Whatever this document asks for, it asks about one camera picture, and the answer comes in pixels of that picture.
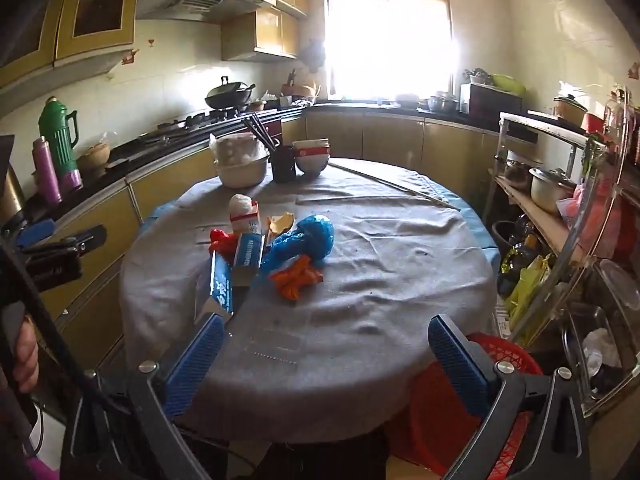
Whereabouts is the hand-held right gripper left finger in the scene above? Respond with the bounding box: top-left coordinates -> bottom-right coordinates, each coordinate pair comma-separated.
60,312 -> 226,480

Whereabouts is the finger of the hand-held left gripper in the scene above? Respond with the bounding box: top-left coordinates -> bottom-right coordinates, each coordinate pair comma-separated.
24,224 -> 109,262
16,218 -> 57,249

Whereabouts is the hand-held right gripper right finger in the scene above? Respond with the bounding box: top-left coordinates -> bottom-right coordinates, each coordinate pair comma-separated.
427,314 -> 593,480

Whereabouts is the red plastic basket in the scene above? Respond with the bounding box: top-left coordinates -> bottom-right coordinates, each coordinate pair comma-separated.
385,332 -> 546,480

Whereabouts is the blue printed carton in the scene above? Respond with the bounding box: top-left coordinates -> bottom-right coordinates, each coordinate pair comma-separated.
195,250 -> 236,331

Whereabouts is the blue silver carton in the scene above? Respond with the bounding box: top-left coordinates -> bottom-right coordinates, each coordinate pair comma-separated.
232,232 -> 266,288

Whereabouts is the red plastic bag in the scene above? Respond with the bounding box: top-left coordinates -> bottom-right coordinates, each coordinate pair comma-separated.
207,229 -> 243,261

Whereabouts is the orange plastic bag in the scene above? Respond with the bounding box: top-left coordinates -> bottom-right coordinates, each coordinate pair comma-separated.
268,255 -> 325,302

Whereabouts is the orange white medicine box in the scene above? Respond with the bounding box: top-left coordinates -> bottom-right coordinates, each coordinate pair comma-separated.
229,201 -> 261,235

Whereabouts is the white tissue ball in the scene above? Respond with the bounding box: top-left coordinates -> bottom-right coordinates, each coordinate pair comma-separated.
229,193 -> 256,218

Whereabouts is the orange peel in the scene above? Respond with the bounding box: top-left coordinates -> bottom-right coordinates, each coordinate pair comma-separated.
267,212 -> 297,236

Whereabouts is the blue plastic bag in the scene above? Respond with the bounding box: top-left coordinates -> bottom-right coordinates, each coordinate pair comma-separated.
260,214 -> 335,278

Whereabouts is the person's left hand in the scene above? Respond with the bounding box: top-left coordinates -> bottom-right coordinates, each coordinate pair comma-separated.
12,319 -> 41,394

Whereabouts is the gold electric kettle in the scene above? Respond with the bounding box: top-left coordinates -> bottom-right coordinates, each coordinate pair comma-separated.
0,162 -> 27,228

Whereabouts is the purple thermos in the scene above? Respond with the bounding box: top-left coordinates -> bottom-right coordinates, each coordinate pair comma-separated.
32,136 -> 63,206

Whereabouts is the brown clay bowl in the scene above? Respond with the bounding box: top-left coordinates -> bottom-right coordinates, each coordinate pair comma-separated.
77,142 -> 111,171

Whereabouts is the black kitchen countertop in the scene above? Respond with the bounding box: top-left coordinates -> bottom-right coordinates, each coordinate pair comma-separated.
20,101 -> 506,231

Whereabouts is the green thermos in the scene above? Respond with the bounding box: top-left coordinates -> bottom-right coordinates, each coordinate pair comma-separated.
39,96 -> 81,176

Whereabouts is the yellow plastic bag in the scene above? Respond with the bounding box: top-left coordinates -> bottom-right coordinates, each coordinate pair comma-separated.
505,255 -> 556,331

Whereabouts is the grey tablecloth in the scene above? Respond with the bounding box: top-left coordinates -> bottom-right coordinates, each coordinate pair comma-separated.
119,157 -> 501,443

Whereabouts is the blue tablecloth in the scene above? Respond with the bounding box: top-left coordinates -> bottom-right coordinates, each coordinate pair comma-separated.
137,167 -> 502,271

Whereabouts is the steel basin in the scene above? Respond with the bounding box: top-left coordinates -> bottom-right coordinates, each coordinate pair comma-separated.
562,302 -> 631,411

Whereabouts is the gas stove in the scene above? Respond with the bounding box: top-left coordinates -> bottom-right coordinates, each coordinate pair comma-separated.
137,110 -> 241,146

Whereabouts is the white crumpled bag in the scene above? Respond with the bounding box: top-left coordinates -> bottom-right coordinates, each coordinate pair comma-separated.
582,327 -> 621,376

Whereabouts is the wooden shelf board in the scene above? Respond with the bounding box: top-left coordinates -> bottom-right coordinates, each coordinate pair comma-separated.
495,175 -> 586,266

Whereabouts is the cream basin bowl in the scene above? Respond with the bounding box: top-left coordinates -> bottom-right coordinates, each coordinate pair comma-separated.
215,152 -> 271,188

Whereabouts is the bag of steamed buns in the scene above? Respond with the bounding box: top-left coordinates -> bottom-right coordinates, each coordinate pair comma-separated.
209,132 -> 268,166

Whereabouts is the thin bamboo stick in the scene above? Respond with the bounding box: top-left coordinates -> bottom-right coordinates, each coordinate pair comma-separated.
327,161 -> 461,211

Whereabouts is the glass framed cabinet door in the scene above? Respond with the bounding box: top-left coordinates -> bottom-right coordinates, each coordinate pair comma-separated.
55,0 -> 141,61
0,0 -> 63,91

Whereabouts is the large steel pot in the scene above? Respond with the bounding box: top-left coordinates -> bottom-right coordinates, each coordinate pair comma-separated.
529,167 -> 578,213

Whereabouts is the pink plastic bag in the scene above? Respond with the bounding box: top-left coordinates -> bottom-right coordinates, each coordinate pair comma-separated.
557,185 -> 601,233

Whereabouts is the small steel pot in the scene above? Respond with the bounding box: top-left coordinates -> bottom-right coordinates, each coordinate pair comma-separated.
504,157 -> 533,191

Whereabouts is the black wok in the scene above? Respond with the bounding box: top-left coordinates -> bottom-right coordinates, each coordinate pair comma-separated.
205,76 -> 256,111

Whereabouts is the metal storage rack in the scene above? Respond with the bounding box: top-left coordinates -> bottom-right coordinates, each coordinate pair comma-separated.
482,87 -> 640,421

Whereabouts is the black induction cooker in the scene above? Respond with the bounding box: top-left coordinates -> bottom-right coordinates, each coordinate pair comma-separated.
527,110 -> 586,132

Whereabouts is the microwave oven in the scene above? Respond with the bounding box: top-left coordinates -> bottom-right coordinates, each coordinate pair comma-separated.
460,82 -> 523,118

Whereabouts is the cream pot with lid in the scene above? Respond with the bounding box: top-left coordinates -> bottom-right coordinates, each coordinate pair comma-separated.
552,94 -> 588,128

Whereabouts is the green plastic basin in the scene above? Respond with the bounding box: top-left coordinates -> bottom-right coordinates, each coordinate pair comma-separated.
490,74 -> 527,97

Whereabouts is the clear oil bottle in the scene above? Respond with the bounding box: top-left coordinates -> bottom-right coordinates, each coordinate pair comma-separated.
602,90 -> 626,147

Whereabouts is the hanging dish cloth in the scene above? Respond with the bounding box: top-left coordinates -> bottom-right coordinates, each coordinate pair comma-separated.
300,37 -> 326,73

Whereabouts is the bright window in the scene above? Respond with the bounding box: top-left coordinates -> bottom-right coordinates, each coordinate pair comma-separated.
322,0 -> 458,103

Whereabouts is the black braided cable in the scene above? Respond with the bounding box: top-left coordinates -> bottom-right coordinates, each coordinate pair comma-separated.
0,247 -> 131,413

